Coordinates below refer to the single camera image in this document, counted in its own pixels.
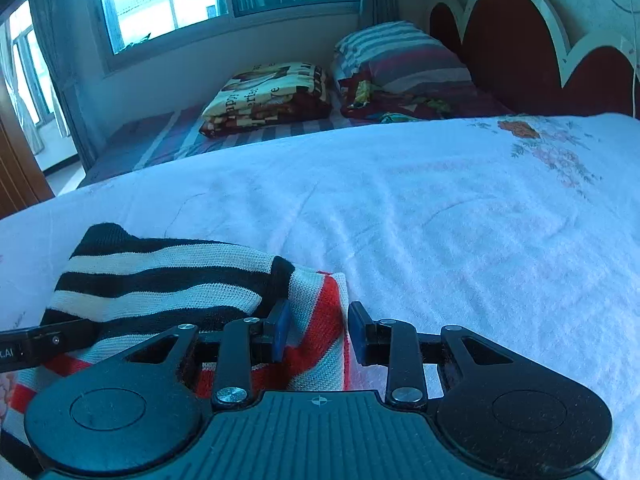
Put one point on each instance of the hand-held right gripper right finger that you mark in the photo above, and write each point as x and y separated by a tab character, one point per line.
357	330

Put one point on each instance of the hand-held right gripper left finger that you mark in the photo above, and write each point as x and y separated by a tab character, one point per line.
280	330

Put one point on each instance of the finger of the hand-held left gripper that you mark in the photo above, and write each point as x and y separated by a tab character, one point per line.
50	342

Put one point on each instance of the striped knit sweater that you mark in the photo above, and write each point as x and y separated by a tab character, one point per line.
165	280

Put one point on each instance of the pink floral bedspread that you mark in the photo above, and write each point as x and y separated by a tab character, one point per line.
425	220

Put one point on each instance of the brown wooden door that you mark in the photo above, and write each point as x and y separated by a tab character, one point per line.
17	170

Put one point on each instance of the striped bed sheet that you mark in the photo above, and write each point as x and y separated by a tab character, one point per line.
150	145

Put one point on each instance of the colourful floral cloth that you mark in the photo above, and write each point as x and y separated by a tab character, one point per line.
390	102

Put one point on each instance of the folded printed blanket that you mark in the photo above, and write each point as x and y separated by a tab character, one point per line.
270	97

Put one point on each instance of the striped pillow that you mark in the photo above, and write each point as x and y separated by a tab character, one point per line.
400	55

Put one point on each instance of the red and white headboard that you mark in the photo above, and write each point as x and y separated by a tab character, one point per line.
515	45

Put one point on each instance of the sliding glass window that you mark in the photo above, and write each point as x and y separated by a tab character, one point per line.
200	0

